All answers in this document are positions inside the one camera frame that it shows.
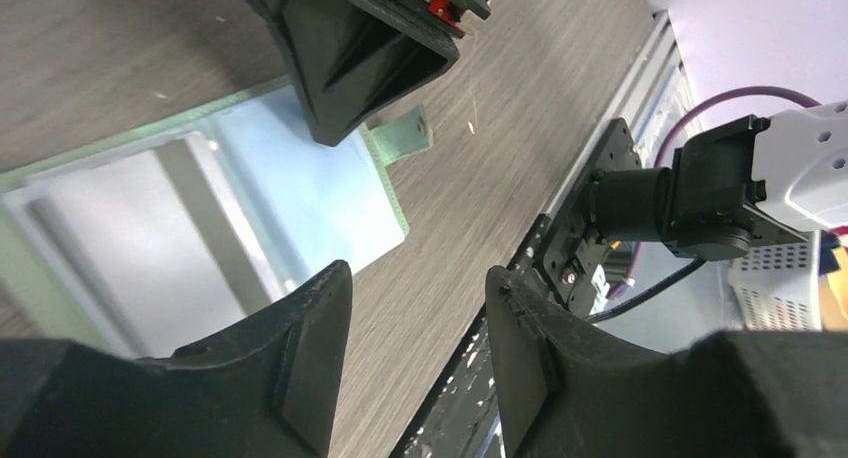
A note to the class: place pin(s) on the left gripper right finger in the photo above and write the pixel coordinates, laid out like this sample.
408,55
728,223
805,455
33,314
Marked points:
566,388

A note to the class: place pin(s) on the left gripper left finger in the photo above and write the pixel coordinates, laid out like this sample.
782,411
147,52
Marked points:
266,386

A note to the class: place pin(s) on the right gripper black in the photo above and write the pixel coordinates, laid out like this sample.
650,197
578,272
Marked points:
349,59

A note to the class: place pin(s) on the green card holder wallet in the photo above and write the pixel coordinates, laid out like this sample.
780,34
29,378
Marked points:
152,239

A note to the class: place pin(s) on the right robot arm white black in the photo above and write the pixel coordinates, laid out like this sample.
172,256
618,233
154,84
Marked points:
708,205

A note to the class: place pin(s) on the white perforated basket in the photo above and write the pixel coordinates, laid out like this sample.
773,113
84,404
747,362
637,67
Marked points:
777,286

